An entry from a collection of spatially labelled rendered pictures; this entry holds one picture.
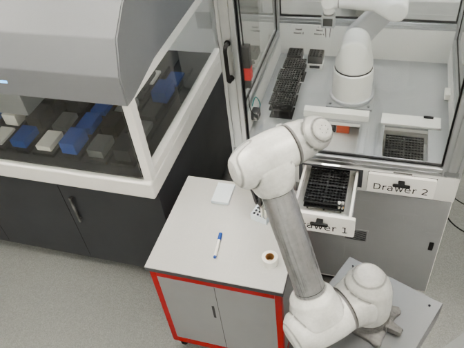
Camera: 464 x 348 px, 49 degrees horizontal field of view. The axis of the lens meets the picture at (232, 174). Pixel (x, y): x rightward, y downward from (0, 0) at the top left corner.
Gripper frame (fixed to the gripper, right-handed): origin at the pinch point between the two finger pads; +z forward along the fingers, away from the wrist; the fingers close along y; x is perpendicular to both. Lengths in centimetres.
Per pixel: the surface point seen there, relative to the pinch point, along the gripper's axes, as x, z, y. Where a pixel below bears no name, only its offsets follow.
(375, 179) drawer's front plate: 35, -6, 38
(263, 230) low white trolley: -4.6, 7.6, 1.5
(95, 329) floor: -59, 84, -82
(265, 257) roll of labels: -20.1, 3.7, 11.4
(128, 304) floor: -37, 84, -76
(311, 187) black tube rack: 17.3, -6.0, 14.6
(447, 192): 45, -2, 68
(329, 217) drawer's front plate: 2.5, -8.6, 30.1
